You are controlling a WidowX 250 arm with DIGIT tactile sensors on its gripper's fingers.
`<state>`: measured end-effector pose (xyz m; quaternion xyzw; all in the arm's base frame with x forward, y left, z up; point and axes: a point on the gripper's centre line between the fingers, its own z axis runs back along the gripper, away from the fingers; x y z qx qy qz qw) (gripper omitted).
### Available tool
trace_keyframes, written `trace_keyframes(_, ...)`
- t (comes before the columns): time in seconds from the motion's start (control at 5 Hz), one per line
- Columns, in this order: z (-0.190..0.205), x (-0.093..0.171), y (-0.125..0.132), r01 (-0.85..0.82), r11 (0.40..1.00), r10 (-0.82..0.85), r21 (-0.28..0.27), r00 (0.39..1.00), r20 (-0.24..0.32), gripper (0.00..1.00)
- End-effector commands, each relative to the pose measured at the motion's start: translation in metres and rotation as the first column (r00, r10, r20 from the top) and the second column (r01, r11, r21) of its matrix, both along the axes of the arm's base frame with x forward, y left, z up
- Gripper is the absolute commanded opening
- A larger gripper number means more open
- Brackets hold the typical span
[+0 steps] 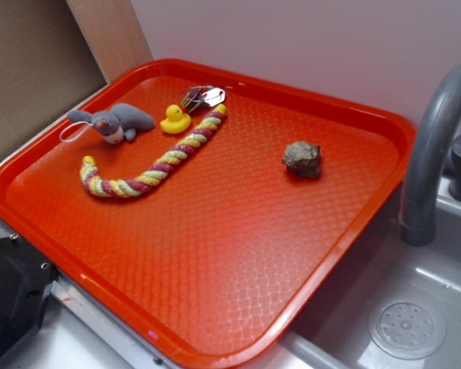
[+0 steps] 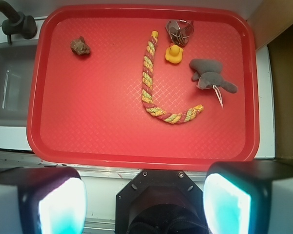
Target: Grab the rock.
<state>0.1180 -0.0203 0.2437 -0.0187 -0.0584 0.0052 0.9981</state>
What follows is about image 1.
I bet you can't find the red plastic tray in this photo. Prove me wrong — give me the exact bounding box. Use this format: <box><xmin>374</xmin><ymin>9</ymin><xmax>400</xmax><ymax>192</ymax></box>
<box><xmin>0</xmin><ymin>60</ymin><xmax>415</xmax><ymax>368</ymax></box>

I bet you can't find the grey plastic sink basin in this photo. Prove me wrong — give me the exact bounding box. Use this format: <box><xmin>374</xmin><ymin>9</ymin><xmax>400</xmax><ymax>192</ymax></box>
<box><xmin>284</xmin><ymin>180</ymin><xmax>461</xmax><ymax>369</ymax></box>

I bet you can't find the grey plush mouse toy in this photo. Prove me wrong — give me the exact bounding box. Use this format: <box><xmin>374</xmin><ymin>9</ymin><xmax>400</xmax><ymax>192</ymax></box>
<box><xmin>59</xmin><ymin>103</ymin><xmax>155</xmax><ymax>145</ymax></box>

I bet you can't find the yellow rubber duck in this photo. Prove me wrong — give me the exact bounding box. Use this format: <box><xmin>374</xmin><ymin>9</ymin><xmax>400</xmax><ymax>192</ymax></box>
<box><xmin>160</xmin><ymin>105</ymin><xmax>191</xmax><ymax>135</ymax></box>

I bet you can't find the multicolour twisted rope toy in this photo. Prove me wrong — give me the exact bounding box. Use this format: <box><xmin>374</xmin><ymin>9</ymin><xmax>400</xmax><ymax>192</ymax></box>
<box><xmin>80</xmin><ymin>104</ymin><xmax>227</xmax><ymax>198</ymax></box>

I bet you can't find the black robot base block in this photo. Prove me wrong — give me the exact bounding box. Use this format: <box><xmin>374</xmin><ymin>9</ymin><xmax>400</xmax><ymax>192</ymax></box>
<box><xmin>0</xmin><ymin>238</ymin><xmax>55</xmax><ymax>364</ymax></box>

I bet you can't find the grey plastic faucet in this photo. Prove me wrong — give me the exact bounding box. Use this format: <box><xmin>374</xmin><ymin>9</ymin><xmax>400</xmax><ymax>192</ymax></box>
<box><xmin>399</xmin><ymin>65</ymin><xmax>461</xmax><ymax>246</ymax></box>

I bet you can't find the brown cardboard panel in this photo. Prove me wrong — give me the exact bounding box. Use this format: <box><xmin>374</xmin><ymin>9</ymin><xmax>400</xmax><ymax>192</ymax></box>
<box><xmin>0</xmin><ymin>1</ymin><xmax>105</xmax><ymax>162</ymax></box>

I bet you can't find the wooden board panel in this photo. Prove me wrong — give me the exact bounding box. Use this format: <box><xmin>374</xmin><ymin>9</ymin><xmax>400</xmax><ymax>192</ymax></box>
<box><xmin>67</xmin><ymin>0</ymin><xmax>153</xmax><ymax>84</ymax></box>

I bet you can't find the grey brown rock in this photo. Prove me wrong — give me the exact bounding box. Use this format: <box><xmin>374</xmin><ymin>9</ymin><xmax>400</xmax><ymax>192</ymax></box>
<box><xmin>281</xmin><ymin>141</ymin><xmax>322</xmax><ymax>178</ymax></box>

